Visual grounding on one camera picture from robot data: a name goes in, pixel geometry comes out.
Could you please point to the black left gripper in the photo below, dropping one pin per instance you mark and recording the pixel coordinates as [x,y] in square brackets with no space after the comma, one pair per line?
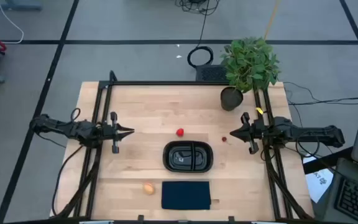
[107,132]

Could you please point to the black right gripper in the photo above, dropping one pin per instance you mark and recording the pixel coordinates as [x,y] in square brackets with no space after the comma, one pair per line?
[258,130]

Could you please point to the red tomato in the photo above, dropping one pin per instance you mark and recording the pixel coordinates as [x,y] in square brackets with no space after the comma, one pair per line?
[180,132]

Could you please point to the black divided plastic container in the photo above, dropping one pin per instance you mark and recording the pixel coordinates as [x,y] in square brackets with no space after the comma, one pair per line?
[187,156]

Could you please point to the small tan potato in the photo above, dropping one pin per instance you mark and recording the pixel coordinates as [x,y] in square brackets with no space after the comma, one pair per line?
[148,188]

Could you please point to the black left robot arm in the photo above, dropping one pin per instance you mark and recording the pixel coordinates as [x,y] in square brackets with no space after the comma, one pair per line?
[64,128]

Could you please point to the yellow tag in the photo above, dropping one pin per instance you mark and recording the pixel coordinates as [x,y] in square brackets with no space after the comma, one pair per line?
[259,110]

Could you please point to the green plant in black pot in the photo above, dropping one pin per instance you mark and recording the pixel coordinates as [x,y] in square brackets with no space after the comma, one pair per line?
[249,63]

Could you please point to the dark blue folded cloth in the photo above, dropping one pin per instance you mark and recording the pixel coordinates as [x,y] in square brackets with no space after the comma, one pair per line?
[186,195]

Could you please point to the white paper sheet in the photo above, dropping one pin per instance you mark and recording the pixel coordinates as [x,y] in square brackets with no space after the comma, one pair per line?
[319,183]

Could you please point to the grey desk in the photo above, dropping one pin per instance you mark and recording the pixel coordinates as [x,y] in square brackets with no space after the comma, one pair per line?
[340,169]

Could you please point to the black keyboard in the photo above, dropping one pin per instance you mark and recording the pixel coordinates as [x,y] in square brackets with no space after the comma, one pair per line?
[357,200]

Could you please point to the grey stand base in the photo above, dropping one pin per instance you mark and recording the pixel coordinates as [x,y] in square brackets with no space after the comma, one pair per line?
[14,4]

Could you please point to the black metal table frame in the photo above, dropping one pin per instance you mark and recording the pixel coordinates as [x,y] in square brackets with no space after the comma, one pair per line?
[166,83]

